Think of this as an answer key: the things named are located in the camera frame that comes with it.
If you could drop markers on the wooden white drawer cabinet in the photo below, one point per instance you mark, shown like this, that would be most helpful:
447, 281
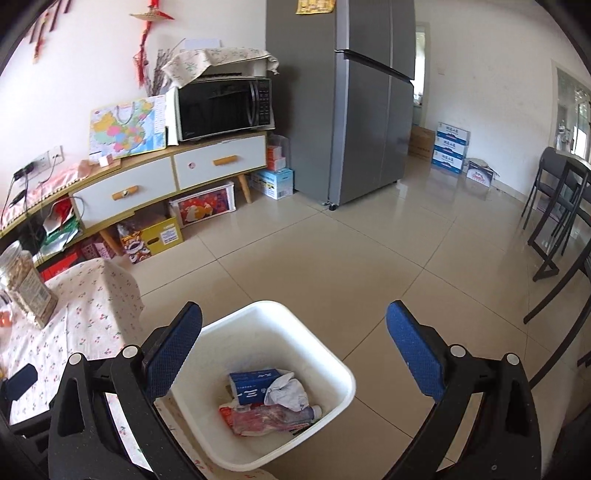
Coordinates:
92, 177

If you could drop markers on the blue white water carton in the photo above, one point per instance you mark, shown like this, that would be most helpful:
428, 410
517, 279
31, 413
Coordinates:
455, 130
451, 147
448, 162

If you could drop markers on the dried twig bunch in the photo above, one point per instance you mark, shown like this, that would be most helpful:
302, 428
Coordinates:
154, 69

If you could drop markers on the wall outlet with plugs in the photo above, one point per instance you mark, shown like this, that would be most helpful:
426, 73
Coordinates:
23, 170

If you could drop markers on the red tassel wall decoration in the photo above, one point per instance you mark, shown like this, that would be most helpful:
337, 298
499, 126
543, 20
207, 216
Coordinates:
46, 27

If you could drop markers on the floral cloth cover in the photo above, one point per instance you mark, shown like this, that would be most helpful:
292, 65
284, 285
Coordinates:
207, 60

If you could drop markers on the red hanging ornament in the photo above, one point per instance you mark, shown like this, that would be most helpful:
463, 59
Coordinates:
147, 18

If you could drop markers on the crushed clear plastic bottle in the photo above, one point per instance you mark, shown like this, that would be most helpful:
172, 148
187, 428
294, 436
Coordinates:
295, 415

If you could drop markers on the red snack wrapper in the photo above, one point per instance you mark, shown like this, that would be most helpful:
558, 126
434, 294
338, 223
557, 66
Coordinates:
231, 417

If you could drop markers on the small white pink box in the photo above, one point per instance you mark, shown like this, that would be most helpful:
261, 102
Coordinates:
106, 160

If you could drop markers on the green white plastic bag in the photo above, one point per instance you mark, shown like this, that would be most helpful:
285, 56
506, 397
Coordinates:
57, 226

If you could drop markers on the black microwave oven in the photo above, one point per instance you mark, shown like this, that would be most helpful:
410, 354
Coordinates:
217, 108

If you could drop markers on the pink lace cloth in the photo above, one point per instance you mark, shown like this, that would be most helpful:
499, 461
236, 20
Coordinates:
60, 177

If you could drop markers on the flat red box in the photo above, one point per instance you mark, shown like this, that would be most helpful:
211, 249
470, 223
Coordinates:
60, 265

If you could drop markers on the grey refrigerator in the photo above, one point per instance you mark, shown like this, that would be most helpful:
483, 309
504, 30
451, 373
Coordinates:
332, 115

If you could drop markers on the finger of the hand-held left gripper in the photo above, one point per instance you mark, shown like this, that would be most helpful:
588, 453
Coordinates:
21, 381

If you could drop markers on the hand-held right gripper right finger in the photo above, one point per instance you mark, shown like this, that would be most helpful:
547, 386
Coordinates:
415, 353

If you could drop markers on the cherry print tablecloth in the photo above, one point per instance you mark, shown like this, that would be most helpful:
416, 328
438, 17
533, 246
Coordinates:
92, 300

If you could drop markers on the red white small box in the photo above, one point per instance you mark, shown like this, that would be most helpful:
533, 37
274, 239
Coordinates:
276, 157

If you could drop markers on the blue white cardboard box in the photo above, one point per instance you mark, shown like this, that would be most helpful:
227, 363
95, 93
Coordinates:
272, 183

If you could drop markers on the pink patterned box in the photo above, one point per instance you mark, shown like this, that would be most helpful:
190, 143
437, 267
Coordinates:
97, 247

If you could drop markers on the red picture gift box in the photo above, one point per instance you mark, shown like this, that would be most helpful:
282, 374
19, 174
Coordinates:
203, 205

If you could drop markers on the grey wall outlet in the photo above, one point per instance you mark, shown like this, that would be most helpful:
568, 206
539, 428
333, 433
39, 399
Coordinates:
41, 162

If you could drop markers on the black table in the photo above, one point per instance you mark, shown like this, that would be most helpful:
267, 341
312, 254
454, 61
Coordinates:
577, 258

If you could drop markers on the white paper ball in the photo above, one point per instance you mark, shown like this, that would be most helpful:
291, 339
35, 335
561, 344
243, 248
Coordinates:
286, 392

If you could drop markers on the plastic jar of sunflower seeds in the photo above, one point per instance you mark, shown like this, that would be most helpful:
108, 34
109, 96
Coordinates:
27, 281

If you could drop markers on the open white blue box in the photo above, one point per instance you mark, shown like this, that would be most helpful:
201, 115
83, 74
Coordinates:
480, 174

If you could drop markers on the white plastic trash bin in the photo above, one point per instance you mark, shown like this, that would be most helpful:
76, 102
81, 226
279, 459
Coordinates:
258, 332

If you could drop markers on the yellow paper note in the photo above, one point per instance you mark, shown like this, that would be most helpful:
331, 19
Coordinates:
316, 5

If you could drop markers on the black chair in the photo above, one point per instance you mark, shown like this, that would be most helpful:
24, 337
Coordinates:
549, 184

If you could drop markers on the white wall outlet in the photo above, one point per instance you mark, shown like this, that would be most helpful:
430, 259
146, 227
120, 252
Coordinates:
56, 153

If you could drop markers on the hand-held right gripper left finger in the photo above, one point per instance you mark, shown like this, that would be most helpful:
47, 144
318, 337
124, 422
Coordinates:
173, 357

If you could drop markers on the yellow brown cardboard box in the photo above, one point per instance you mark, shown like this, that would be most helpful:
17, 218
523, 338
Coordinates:
157, 237

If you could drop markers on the map print paper bag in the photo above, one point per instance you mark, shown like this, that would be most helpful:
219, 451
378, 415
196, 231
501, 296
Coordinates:
124, 127

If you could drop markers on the black charger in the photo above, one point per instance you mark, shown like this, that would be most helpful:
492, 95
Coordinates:
18, 197

